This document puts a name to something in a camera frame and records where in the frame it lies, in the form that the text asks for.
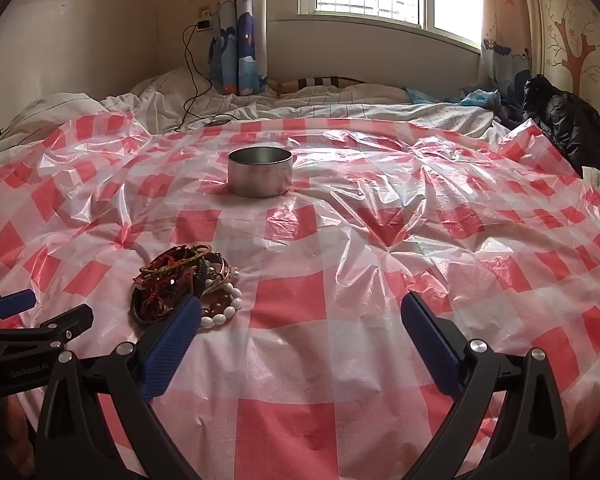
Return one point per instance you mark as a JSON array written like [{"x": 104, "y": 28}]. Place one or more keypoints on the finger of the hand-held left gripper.
[
  {"x": 15, "y": 303},
  {"x": 67, "y": 322}
]

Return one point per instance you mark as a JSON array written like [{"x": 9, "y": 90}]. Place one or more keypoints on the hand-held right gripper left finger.
[{"x": 172, "y": 345}]

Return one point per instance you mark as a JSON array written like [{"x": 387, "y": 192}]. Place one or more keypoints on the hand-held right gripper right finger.
[{"x": 430, "y": 350}]

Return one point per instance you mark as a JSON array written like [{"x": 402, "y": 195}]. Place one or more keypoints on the round metal tin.
[{"x": 260, "y": 172}]

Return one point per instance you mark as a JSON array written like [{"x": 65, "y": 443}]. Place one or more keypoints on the red white checked plastic sheet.
[{"x": 360, "y": 240}]

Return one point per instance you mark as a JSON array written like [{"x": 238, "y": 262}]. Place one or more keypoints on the blue plastic bag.
[{"x": 480, "y": 97}]

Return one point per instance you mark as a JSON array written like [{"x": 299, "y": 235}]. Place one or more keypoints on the black jacket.
[{"x": 560, "y": 120}]

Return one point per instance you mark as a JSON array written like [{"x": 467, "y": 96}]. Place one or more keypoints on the white striped bed sheet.
[{"x": 300, "y": 107}]

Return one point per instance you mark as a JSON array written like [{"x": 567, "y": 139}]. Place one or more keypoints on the boat print curtain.
[{"x": 505, "y": 45}]

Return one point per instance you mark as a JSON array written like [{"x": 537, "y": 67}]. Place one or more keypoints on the blue patterned pillow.
[{"x": 242, "y": 35}]

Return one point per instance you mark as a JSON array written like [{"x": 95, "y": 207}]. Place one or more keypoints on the wardrobe with tree decoration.
[{"x": 575, "y": 45}]

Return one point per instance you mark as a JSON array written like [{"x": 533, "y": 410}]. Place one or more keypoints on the wall socket with charger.
[{"x": 205, "y": 19}]

